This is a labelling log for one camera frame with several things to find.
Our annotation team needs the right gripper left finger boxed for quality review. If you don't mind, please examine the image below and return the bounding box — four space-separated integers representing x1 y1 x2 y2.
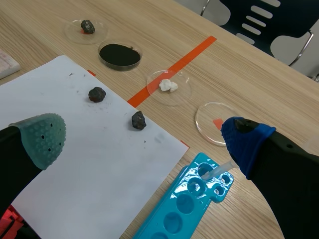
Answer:
0 113 67 219

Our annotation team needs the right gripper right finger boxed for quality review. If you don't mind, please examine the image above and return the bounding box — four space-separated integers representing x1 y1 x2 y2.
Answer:
220 116 319 239

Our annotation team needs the white sheet of paper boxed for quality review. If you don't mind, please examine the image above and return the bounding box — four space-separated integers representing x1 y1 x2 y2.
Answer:
0 55 189 239

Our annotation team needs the dropper with red bulb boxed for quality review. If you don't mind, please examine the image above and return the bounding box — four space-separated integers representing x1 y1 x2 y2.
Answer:
200 160 236 181

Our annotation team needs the clear glass dish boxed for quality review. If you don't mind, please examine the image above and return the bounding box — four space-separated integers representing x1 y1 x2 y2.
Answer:
63 18 110 45
146 69 192 107
195 102 240 147

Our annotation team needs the small dark stone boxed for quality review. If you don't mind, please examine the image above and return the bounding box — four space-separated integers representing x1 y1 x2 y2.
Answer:
88 86 107 103
80 19 96 35
131 111 147 131

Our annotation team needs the small white tile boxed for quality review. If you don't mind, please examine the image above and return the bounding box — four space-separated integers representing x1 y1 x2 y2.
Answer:
0 48 21 80

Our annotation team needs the turquoise rack with round holes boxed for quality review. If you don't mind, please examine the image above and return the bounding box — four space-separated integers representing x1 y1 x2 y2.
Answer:
131 152 235 239

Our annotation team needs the glass dish with black powder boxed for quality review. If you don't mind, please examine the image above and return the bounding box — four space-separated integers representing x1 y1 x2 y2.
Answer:
98 40 144 72

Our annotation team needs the white lump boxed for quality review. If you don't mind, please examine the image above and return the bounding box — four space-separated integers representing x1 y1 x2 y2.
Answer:
159 79 179 93

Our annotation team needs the dark blue chair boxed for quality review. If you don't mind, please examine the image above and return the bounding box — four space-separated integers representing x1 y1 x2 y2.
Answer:
200 0 319 67

